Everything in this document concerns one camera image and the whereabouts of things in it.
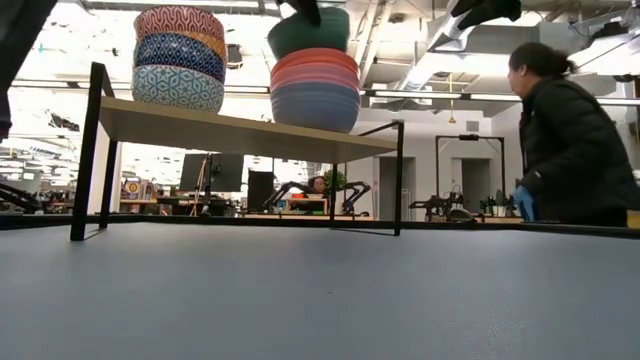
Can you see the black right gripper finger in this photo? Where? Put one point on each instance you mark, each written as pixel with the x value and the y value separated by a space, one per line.
pixel 306 10

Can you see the plain orange-red bowl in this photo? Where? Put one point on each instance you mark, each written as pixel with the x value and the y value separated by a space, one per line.
pixel 315 59

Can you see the light blue star-patterned bowl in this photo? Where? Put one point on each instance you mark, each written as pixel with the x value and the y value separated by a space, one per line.
pixel 177 90

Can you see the black metal stand frame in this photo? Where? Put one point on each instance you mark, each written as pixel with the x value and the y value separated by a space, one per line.
pixel 470 137

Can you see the green potted plant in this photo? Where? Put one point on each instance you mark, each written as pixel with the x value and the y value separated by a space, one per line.
pixel 337 177

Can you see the silver ceiling duct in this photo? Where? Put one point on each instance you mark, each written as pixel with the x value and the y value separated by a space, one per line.
pixel 430 45

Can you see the black ceiling dome camera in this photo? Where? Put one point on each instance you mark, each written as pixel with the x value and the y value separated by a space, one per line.
pixel 234 55

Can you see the colourful box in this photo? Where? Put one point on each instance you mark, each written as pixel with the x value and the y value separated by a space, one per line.
pixel 132 190

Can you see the dark blue diamond-patterned bowl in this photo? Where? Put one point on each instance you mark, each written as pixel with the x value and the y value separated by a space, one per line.
pixel 177 55

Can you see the small wooden box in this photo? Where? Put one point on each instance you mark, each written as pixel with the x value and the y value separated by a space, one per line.
pixel 306 206

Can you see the person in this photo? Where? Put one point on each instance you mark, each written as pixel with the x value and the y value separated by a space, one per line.
pixel 575 140
pixel 317 186

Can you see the black computer tower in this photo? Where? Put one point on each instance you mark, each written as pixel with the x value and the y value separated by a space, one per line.
pixel 260 190

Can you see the black curved background object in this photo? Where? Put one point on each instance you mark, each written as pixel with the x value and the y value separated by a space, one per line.
pixel 17 197

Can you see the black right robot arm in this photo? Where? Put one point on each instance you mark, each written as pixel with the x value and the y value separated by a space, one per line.
pixel 487 11

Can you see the black desk monitor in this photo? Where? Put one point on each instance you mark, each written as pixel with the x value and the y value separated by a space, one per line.
pixel 192 172
pixel 227 172

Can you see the black background robot arm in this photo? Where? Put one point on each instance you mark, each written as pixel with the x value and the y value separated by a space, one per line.
pixel 440 205
pixel 282 192
pixel 356 192

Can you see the black-framed wooden shelf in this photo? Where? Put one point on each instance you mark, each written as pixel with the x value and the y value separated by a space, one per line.
pixel 225 132

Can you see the plain blue bowl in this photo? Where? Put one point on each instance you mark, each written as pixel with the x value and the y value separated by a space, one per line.
pixel 315 110

